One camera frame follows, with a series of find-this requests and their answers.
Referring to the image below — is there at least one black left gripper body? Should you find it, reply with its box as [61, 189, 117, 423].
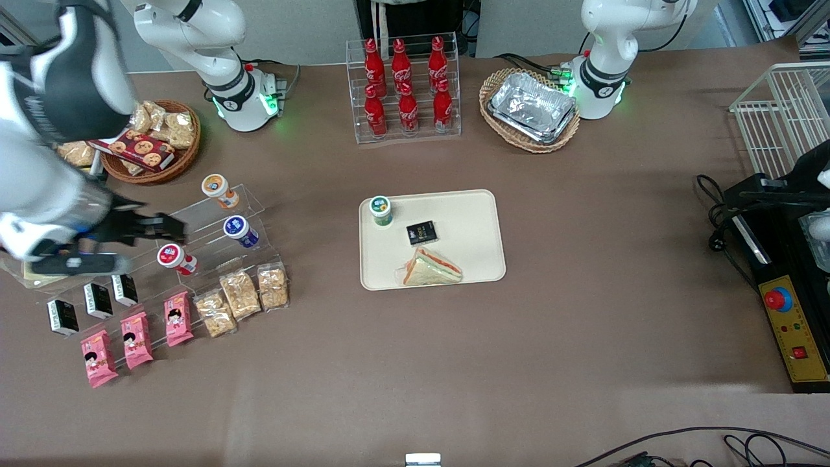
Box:
[755, 139, 830, 195]

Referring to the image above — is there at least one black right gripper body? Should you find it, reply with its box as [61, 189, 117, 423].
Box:
[81, 195, 154, 245]

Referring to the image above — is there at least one green gum bottle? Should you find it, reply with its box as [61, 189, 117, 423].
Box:
[369, 195, 394, 228]

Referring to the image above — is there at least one red gum bottle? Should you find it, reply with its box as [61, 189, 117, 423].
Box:
[157, 243, 199, 277]

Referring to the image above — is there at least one clear acrylic gum shelf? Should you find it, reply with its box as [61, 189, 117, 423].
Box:
[150, 184, 271, 278]

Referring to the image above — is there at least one orange gum bottle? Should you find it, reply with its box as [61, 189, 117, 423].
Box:
[201, 174, 241, 210]

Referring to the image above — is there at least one purple gum bottle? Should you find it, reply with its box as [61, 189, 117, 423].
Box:
[223, 215, 260, 249]

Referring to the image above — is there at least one silver foil tray stack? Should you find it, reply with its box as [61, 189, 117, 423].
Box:
[488, 71, 578, 145]

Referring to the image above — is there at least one beige plastic tray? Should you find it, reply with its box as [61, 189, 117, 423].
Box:
[359, 189, 506, 291]

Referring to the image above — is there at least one clear acrylic snack shelf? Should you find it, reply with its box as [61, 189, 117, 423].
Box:
[39, 246, 195, 354]

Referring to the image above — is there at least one black small box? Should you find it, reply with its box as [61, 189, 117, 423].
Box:
[110, 272, 139, 307]
[47, 298, 80, 337]
[83, 282, 114, 320]

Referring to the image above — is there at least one brown wicker basket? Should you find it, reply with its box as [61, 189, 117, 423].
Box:
[101, 99, 202, 186]

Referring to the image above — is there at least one dark red cookie box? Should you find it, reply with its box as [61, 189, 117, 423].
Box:
[88, 128, 176, 173]

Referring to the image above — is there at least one clear cracker pack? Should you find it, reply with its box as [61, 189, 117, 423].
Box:
[193, 289, 237, 338]
[219, 269, 261, 320]
[256, 261, 290, 311]

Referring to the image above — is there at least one wrapped triangle sandwich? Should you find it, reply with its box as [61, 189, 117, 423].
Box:
[0, 256, 65, 289]
[396, 246, 464, 287]

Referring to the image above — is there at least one red emergency stop button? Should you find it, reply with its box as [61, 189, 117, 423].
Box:
[764, 287, 794, 314]

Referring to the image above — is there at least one black yellow control box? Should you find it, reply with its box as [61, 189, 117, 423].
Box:
[723, 174, 830, 394]

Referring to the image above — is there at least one grey base connector block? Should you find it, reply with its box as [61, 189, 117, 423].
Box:
[259, 71, 290, 119]

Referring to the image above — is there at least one clear acrylic bottle rack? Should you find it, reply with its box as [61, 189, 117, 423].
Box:
[346, 32, 462, 145]

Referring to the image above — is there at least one red cola bottle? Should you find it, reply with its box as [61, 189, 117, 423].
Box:
[363, 38, 388, 98]
[363, 84, 388, 138]
[428, 36, 449, 88]
[397, 81, 420, 135]
[433, 78, 454, 130]
[391, 38, 414, 91]

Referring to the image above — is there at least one black chocolate packet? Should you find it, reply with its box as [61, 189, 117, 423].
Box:
[406, 221, 438, 247]

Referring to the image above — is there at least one light wicker basket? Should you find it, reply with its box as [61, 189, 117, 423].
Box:
[479, 67, 582, 154]

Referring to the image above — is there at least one black background chair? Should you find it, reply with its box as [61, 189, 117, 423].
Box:
[353, 0, 480, 60]

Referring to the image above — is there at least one white wire basket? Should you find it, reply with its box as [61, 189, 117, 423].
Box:
[729, 62, 830, 180]

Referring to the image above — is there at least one black coiled power cable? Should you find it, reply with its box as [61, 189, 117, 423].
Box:
[695, 174, 744, 254]

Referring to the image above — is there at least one metal frame rack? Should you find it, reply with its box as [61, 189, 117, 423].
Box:
[742, 0, 830, 47]

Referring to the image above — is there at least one looped black cable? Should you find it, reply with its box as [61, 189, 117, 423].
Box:
[723, 433, 789, 467]

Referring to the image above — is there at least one long black cable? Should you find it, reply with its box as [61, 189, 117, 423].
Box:
[574, 426, 830, 467]

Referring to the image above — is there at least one black base cable bundle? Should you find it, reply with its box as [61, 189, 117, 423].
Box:
[494, 52, 566, 80]

